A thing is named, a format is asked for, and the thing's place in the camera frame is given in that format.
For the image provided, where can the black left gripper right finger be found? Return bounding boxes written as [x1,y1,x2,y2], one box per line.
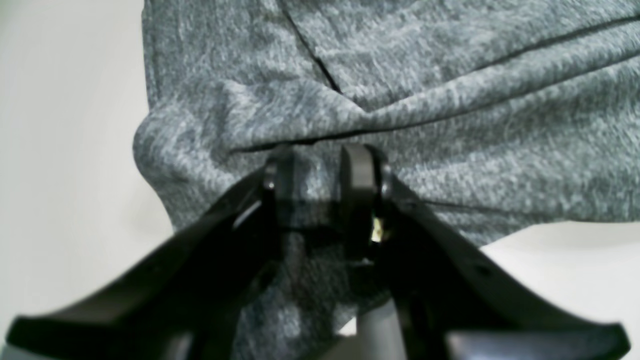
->
[340,144,631,360]

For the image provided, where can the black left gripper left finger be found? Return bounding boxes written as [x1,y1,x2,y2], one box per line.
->
[6,146,294,360]

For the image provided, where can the grey long-sleeve T-shirt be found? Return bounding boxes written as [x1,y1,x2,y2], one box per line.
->
[133,0,639,360]

